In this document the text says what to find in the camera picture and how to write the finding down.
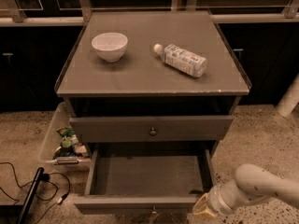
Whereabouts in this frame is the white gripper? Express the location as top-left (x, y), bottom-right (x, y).
top-left (192, 185), bottom-right (232, 220)

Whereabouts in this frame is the grey drawer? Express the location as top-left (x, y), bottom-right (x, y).
top-left (69, 116), bottom-right (233, 143)
top-left (75, 142), bottom-right (217, 215)

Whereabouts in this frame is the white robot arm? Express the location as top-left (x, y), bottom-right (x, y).
top-left (192, 80), bottom-right (299, 224)

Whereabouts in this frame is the grey drawer cabinet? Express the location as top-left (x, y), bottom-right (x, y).
top-left (54, 10), bottom-right (252, 147)

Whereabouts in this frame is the round brass lower knob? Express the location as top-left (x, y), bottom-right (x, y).
top-left (151, 206), bottom-right (157, 214)

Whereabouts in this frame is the round brass knob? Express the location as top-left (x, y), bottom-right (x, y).
top-left (151, 206), bottom-right (157, 214)
top-left (149, 127), bottom-right (157, 136)

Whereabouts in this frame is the round brass upper knob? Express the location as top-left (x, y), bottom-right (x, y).
top-left (149, 127), bottom-right (157, 136)

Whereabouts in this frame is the clear plastic storage bin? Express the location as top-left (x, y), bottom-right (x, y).
top-left (38, 103), bottom-right (91, 172)

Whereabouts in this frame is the green snack packet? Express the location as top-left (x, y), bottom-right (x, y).
top-left (56, 126), bottom-right (75, 137)

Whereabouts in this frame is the clear plastic water bottle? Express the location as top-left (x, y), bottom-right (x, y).
top-left (153, 44), bottom-right (207, 78)

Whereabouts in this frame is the black bar on floor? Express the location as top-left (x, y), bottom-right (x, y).
top-left (15, 167), bottom-right (44, 224)

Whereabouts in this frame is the white ceramic bowl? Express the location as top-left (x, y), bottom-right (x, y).
top-left (92, 33), bottom-right (128, 63)

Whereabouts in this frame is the black floor cable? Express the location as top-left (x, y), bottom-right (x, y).
top-left (0, 161), bottom-right (72, 224)

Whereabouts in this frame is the white metal rail frame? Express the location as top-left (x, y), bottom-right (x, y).
top-left (1, 0), bottom-right (299, 26)

